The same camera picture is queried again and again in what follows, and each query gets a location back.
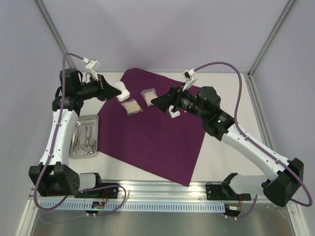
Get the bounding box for steel forceps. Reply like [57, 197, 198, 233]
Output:
[85, 126, 96, 144]
[81, 140, 97, 155]
[69, 127, 81, 153]
[79, 125, 86, 149]

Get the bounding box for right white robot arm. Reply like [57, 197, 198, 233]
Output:
[151, 87, 304, 207]

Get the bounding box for purple cloth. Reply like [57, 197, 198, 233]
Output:
[98, 68, 211, 186]

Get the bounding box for white gauze pad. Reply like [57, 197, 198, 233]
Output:
[168, 110, 181, 118]
[114, 81, 130, 102]

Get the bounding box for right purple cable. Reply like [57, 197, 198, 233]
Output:
[191, 61, 311, 207]

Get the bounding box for right aluminium frame post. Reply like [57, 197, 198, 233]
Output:
[247, 0, 298, 79]

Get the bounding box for aluminium rail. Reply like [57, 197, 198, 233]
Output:
[29, 179, 300, 204]

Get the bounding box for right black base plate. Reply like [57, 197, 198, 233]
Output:
[205, 182, 252, 201]

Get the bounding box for purple cable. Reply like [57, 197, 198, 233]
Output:
[33, 52, 127, 217]
[191, 61, 311, 207]

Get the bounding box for long steel tweezers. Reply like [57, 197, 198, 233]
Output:
[72, 125, 84, 153]

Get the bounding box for left gauze packet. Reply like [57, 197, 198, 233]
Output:
[121, 99, 143, 116]

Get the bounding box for right gauze packet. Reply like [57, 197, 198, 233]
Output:
[141, 88, 158, 107]

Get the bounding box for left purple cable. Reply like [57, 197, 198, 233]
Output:
[33, 52, 127, 217]

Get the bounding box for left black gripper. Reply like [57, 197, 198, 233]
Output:
[77, 74, 122, 102]

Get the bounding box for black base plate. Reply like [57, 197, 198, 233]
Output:
[205, 182, 252, 201]
[74, 182, 119, 199]

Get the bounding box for gauze packet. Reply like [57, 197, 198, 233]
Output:
[141, 88, 158, 107]
[121, 99, 143, 116]

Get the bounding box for aluminium frame post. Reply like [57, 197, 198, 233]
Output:
[33, 0, 68, 55]
[247, 0, 298, 79]

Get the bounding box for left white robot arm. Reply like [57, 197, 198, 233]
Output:
[29, 68, 121, 197]

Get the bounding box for steel instrument tray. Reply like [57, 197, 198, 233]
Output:
[69, 115, 98, 159]

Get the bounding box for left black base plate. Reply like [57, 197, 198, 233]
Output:
[74, 182, 119, 199]

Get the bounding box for slotted cable duct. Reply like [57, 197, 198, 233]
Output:
[39, 202, 226, 211]

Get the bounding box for left aluminium frame post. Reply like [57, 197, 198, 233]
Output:
[33, 0, 68, 55]

